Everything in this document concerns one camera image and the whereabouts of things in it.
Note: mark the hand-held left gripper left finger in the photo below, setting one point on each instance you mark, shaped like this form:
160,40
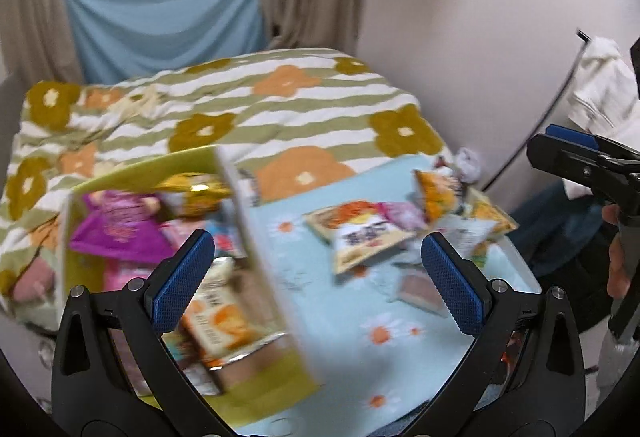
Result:
182,282

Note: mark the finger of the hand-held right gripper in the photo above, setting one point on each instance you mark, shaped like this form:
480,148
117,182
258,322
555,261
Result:
565,157
572,136

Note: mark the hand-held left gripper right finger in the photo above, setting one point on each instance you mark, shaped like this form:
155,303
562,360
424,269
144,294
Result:
452,287

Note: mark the purple snack packet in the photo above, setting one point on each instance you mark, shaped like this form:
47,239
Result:
120,232

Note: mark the gold snack packet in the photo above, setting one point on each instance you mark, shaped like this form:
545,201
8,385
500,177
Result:
200,197

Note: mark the green cardboard box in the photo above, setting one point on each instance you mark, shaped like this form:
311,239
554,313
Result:
270,297

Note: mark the person's right hand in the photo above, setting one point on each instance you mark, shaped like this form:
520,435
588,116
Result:
619,267

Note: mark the black curved rod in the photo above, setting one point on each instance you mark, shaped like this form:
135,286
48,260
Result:
542,127

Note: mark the white crinkled snack packet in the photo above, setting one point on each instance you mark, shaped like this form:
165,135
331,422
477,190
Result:
467,239

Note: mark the white garment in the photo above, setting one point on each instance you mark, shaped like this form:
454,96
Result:
605,92

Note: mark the person's blue jeans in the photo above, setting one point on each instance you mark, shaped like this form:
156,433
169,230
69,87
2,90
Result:
550,227

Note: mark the crumpled white plastic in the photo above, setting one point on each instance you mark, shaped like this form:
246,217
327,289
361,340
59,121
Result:
467,164

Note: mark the light blue floral tablecloth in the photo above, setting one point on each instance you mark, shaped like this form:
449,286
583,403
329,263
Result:
350,317

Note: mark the pink pillow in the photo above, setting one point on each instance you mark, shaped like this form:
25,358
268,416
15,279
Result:
32,282

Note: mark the striped floral blanket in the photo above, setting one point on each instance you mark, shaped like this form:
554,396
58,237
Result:
300,117

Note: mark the grey headboard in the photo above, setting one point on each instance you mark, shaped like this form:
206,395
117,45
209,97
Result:
6,107

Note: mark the blue cloth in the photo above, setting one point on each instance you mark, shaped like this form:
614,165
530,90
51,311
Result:
165,27

